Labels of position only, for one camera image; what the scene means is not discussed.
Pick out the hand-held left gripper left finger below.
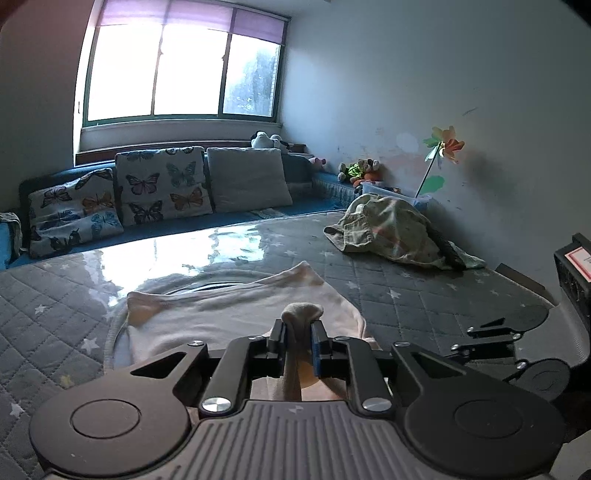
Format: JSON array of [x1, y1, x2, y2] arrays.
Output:
[[130, 319, 287, 415]]

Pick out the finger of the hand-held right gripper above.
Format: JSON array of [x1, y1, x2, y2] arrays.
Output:
[[450, 340, 527, 371], [467, 318, 523, 341]]

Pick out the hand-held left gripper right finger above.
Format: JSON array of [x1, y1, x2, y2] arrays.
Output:
[[310, 320, 468, 415]]

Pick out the cream shirt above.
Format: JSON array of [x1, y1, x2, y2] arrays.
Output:
[[105, 261, 382, 403]]

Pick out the round dark basin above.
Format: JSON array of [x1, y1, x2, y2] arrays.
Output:
[[105, 270, 283, 370]]

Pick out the grey quilted star mat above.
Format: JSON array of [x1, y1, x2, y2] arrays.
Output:
[[0, 210, 559, 480]]

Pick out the green patterned clothing pile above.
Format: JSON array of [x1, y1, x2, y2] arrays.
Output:
[[323, 194, 486, 271]]

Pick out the light grey pillow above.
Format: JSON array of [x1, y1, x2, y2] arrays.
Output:
[[206, 147, 294, 214]]

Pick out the clear plastic container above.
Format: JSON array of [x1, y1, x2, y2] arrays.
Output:
[[360, 181, 433, 209]]

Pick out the dark grey cushion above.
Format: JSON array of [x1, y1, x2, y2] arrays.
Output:
[[281, 152, 315, 186]]

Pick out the blue sofa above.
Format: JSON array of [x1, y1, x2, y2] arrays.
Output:
[[0, 157, 370, 271]]

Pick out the brown and green plush toys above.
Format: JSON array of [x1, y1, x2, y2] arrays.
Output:
[[338, 158, 382, 186]]

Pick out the butterfly print pillow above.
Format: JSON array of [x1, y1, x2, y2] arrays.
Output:
[[28, 168, 124, 259], [115, 146, 214, 227]]

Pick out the colourful pinwheel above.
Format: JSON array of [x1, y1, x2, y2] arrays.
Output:
[[414, 126, 465, 200]]

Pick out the white plush toy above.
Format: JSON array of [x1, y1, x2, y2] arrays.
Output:
[[250, 131, 290, 154]]

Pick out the window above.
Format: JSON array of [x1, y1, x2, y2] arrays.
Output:
[[76, 0, 286, 129]]

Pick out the blue fabric bag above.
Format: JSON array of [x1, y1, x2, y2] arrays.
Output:
[[0, 212, 24, 269]]

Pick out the purple roller blind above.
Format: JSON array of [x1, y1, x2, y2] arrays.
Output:
[[97, 0, 286, 45]]

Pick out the black strap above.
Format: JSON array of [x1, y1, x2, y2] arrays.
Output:
[[427, 222, 468, 271]]

